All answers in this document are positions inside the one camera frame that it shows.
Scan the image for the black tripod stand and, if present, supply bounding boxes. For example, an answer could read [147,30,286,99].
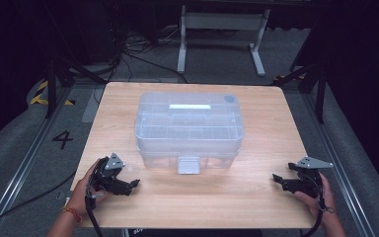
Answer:
[273,61,328,125]
[43,54,109,120]

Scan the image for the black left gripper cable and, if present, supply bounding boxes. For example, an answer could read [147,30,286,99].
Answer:
[84,194,105,237]

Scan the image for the red and gold bracelet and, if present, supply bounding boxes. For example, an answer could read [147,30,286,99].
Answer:
[60,205,84,223]

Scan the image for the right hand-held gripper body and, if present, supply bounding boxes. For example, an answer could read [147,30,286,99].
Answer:
[287,155,335,199]

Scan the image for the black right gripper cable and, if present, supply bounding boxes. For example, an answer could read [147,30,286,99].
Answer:
[300,171,336,237]

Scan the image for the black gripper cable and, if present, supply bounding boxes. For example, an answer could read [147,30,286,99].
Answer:
[300,171,336,237]
[84,194,105,237]

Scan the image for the grey metal stand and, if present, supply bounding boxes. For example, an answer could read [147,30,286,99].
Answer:
[176,4,271,78]

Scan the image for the person's left hand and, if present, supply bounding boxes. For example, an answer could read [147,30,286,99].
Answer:
[64,158,112,219]

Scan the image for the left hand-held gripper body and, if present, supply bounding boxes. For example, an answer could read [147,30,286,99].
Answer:
[91,152,128,196]

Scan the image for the long black floor cable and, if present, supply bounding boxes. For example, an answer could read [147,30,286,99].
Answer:
[0,169,79,233]

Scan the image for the person's right hand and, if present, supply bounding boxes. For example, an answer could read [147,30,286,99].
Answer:
[293,172,338,227]

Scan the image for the yellow and black floor tape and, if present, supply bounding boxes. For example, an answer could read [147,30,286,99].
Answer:
[29,80,77,107]

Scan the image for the bundle of black floor cables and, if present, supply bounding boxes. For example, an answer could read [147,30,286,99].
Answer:
[110,23,190,85]

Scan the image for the clear plastic storage box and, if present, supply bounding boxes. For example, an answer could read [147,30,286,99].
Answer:
[133,91,246,175]

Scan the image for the metal floor rail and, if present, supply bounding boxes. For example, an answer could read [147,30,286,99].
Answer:
[301,93,377,237]
[0,86,74,237]

